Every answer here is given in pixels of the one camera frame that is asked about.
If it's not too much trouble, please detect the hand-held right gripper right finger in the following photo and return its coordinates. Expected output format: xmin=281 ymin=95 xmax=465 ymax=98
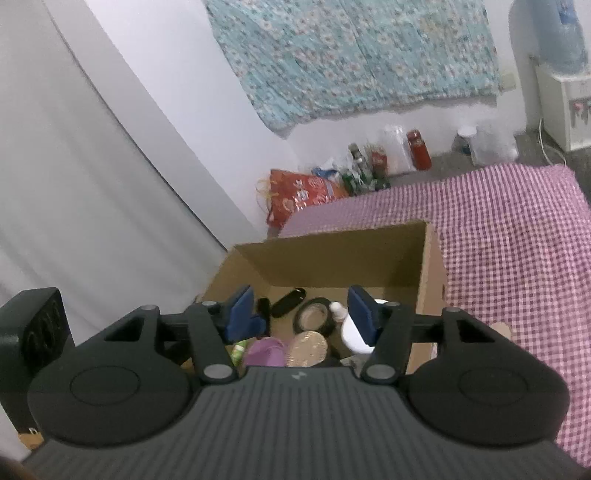
xmin=347 ymin=285 xmax=509 ymax=386

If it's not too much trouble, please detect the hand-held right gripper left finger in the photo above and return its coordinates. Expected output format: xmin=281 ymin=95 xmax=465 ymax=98
xmin=92 ymin=285 xmax=271 ymax=386

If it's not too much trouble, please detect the white pill bottle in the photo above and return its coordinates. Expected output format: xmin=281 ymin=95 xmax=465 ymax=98
xmin=341 ymin=318 xmax=375 ymax=355

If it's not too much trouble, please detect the pink plastic lid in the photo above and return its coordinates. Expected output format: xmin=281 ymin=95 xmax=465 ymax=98
xmin=242 ymin=337 xmax=287 ymax=368

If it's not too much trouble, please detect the black tape roll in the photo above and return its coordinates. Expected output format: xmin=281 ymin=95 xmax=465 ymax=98
xmin=292 ymin=296 xmax=345 ymax=358

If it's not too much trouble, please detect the large cardboard box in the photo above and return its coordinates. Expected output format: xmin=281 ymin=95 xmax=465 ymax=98
xmin=182 ymin=220 xmax=448 ymax=374

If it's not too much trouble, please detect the dark jar with gold lid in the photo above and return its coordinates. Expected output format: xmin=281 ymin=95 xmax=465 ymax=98
xmin=285 ymin=332 xmax=329 ymax=368

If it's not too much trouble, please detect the small cardboard box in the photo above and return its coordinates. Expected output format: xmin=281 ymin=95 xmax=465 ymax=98
xmin=17 ymin=427 xmax=44 ymax=450

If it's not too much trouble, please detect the red gift bag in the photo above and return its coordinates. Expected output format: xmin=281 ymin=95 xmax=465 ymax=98
xmin=256 ymin=168 xmax=352 ymax=230

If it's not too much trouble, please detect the blue and white bag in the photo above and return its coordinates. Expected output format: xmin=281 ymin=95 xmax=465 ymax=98
xmin=311 ymin=159 xmax=343 ymax=184

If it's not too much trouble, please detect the purple checkered tablecloth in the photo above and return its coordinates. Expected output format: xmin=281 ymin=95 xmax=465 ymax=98
xmin=277 ymin=162 xmax=591 ymax=469

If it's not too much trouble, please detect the red label bottle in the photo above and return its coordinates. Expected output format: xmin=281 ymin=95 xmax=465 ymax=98
xmin=369 ymin=145 xmax=389 ymax=182

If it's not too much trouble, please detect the white curtain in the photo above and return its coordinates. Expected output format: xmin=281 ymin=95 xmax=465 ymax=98
xmin=0 ymin=0 xmax=229 ymax=435

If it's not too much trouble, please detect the red plastic jar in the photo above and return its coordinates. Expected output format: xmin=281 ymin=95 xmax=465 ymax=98
xmin=406 ymin=129 xmax=432 ymax=171

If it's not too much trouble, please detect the clear plastic container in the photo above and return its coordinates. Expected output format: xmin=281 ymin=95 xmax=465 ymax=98
xmin=471 ymin=124 xmax=519 ymax=167

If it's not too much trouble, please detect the blue floral cloth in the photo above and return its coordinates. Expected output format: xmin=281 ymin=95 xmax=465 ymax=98
xmin=203 ymin=0 xmax=502 ymax=139

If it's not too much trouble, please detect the white water dispenser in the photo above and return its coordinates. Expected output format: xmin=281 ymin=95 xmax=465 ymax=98
xmin=536 ymin=62 xmax=591 ymax=153

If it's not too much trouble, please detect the large water jug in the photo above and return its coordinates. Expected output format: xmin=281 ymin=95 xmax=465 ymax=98
xmin=508 ymin=0 xmax=589 ymax=75

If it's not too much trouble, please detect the white cable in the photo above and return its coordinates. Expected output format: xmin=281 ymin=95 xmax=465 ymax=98
xmin=538 ymin=117 xmax=568 ymax=165

